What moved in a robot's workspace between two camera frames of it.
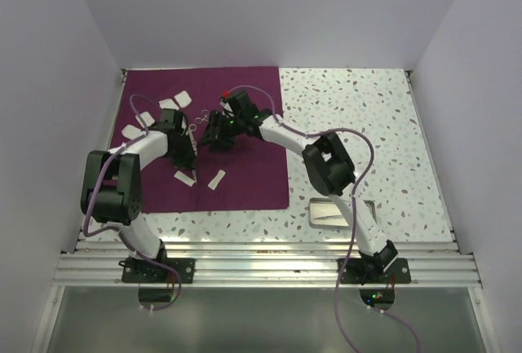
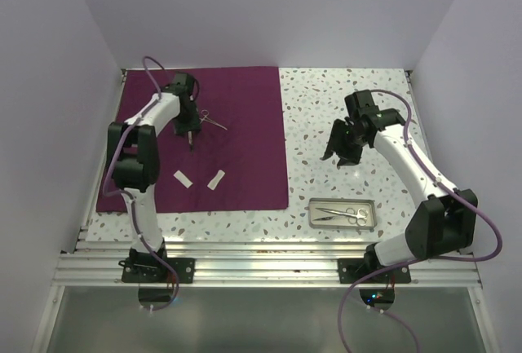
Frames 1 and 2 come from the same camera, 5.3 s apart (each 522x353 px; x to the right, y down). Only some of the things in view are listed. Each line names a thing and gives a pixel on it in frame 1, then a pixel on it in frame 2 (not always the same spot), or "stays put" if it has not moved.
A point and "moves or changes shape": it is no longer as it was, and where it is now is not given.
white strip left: x=184 y=178 stays put
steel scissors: x=329 y=218 stays put
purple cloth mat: x=250 y=174 stays put
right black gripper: x=223 y=143 to x=348 y=157
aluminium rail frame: x=435 y=264 stays put
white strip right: x=215 y=181 stays put
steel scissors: x=191 y=129 moves or changes shape
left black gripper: x=186 y=161 to x=193 y=125
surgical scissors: x=199 y=120 stays put
